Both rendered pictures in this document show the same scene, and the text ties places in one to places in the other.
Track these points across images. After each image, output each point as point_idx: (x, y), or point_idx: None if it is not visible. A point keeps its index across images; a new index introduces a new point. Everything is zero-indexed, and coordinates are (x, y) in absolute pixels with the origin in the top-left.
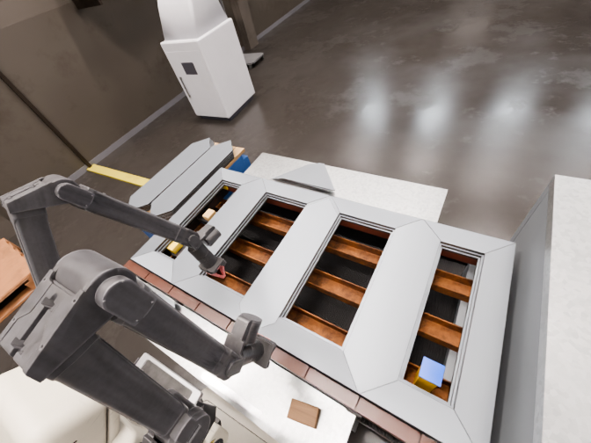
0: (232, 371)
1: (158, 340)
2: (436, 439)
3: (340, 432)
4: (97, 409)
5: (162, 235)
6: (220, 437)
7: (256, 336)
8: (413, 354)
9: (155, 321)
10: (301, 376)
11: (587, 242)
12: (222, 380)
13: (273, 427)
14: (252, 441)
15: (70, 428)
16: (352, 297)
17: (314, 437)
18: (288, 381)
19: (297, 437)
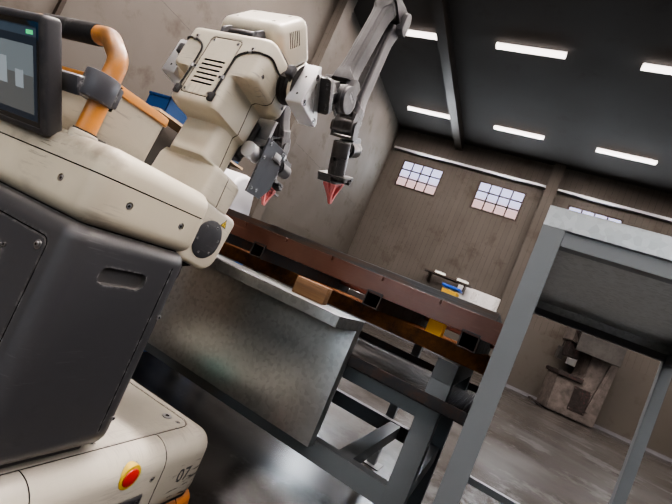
0: (356, 128)
1: (381, 53)
2: (458, 301)
3: (348, 316)
4: (307, 55)
5: (283, 119)
6: (221, 240)
7: (356, 153)
8: (408, 377)
9: (387, 47)
10: (330, 255)
11: (548, 293)
12: (352, 122)
13: (271, 283)
14: (137, 393)
15: (306, 40)
16: None
17: (319, 304)
18: (290, 288)
19: (300, 296)
